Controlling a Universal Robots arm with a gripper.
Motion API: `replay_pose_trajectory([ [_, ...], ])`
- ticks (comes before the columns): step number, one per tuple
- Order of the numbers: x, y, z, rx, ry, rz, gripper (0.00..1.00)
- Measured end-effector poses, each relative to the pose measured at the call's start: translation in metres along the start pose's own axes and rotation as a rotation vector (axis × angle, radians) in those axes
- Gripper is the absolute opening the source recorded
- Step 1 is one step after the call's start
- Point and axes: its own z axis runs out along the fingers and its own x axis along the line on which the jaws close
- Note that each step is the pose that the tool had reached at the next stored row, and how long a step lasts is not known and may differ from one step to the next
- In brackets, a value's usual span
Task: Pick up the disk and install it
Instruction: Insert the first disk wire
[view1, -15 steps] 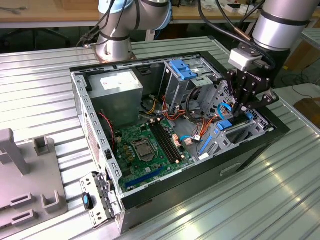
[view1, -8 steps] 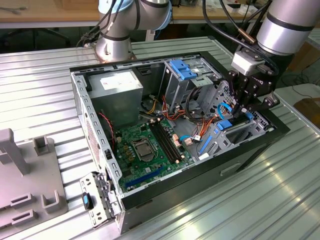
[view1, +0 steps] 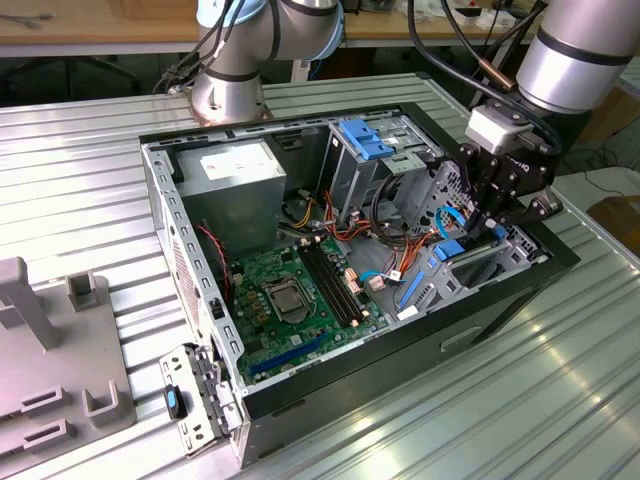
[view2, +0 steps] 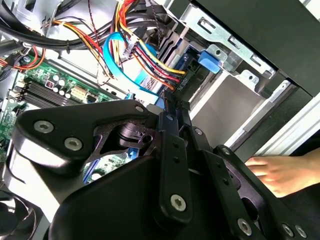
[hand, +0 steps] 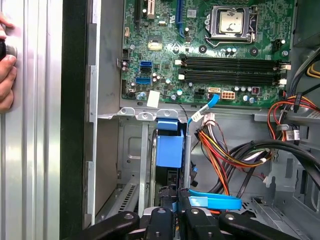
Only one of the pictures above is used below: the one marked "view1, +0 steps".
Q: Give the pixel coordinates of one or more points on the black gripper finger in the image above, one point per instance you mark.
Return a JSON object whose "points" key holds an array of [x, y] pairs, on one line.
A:
{"points": [[542, 207], [475, 180]]}

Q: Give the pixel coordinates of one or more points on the hard disk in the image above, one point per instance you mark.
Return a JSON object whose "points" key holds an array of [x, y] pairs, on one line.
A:
{"points": [[447, 250]]}

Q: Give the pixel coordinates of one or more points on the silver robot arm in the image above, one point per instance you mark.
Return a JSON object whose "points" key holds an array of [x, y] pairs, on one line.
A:
{"points": [[575, 70]]}

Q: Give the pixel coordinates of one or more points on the metal disk bay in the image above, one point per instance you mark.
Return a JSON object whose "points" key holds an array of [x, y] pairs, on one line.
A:
{"points": [[522, 252]]}

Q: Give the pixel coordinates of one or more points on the brown cardboard box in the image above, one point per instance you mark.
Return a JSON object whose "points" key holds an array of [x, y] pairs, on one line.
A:
{"points": [[617, 220]]}

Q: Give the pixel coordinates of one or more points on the blue drive cage latch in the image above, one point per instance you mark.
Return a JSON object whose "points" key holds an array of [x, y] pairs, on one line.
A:
{"points": [[365, 140]]}

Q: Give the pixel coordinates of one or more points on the metal drive cage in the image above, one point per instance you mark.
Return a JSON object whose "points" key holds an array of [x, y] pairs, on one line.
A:
{"points": [[350, 180]]}

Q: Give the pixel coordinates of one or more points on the black RAM slot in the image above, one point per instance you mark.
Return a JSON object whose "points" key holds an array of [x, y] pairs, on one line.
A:
{"points": [[336, 282], [342, 280], [323, 285], [329, 283]]}

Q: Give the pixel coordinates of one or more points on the black open PC case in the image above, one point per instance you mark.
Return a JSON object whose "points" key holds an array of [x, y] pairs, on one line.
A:
{"points": [[400, 350]]}

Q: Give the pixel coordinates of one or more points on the silver CPU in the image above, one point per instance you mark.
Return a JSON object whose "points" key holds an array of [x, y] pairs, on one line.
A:
{"points": [[287, 301]]}

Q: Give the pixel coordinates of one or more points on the grey power supply unit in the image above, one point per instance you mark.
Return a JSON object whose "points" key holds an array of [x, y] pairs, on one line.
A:
{"points": [[235, 200]]}

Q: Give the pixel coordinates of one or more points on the CPU socket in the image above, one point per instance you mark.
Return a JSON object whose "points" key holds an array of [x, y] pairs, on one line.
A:
{"points": [[267, 302]]}

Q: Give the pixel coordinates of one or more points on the blue expansion slot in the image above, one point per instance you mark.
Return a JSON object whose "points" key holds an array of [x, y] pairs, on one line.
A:
{"points": [[290, 353]]}

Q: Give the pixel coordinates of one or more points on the green motherboard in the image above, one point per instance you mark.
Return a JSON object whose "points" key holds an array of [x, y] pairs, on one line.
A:
{"points": [[280, 345]]}

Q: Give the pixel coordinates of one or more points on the black case fan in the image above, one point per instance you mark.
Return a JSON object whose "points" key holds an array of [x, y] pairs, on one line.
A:
{"points": [[217, 260]]}

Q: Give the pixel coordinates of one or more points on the black and blue latch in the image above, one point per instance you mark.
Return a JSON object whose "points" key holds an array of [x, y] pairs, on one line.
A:
{"points": [[173, 402]]}

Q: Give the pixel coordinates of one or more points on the grey parts rack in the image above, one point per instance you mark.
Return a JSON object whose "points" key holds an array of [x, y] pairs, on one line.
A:
{"points": [[60, 360]]}

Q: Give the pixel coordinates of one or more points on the white camera box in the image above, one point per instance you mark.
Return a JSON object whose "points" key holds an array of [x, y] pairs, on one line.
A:
{"points": [[492, 130]]}

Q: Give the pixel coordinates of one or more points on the blue plastic guide rail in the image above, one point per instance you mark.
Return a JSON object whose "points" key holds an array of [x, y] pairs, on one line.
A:
{"points": [[410, 290]]}

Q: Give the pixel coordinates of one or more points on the metal card retention bracket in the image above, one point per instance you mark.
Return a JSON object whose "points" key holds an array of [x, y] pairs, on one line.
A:
{"points": [[200, 400]]}

